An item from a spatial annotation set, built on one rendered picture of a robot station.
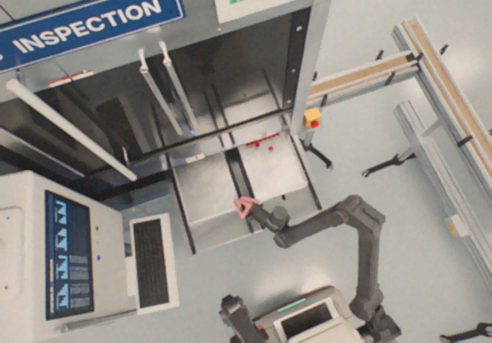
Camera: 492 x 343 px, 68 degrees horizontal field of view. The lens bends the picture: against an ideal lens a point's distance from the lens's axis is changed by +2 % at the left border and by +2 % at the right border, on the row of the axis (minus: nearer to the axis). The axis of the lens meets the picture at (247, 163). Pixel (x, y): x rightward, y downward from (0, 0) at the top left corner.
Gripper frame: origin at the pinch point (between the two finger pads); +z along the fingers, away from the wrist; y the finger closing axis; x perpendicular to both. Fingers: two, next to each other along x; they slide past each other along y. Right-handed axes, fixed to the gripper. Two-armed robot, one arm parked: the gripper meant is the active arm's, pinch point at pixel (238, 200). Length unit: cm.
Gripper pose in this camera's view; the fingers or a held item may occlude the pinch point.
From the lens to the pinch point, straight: 147.7
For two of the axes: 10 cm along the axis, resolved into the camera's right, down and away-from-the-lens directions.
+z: -8.1, -5.4, 2.2
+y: -2.7, 0.2, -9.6
